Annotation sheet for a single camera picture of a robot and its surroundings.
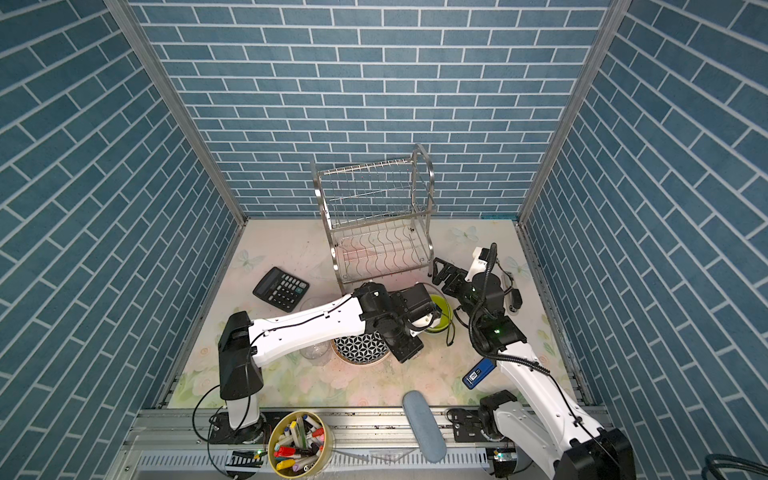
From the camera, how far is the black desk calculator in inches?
38.4

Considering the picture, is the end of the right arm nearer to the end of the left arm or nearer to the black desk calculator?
the end of the left arm

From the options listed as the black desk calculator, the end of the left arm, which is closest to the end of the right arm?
the end of the left arm

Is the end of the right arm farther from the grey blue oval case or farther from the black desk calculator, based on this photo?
the black desk calculator

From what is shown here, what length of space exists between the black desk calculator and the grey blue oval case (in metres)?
0.47

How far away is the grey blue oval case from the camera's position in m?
0.71
